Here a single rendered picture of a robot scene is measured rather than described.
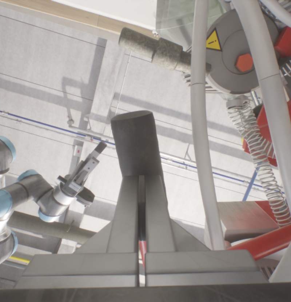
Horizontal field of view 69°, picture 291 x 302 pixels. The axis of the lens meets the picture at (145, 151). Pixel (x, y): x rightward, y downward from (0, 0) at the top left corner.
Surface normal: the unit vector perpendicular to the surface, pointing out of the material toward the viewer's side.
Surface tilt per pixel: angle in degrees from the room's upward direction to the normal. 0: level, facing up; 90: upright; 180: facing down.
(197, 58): 113
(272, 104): 74
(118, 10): 90
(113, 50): 90
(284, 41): 90
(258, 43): 82
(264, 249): 128
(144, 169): 91
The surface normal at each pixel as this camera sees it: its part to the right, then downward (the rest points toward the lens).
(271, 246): 0.22, -0.35
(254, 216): -0.01, -0.96
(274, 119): -0.69, 0.28
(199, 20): -0.23, -0.28
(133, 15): 0.00, 0.26
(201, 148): -0.25, 0.12
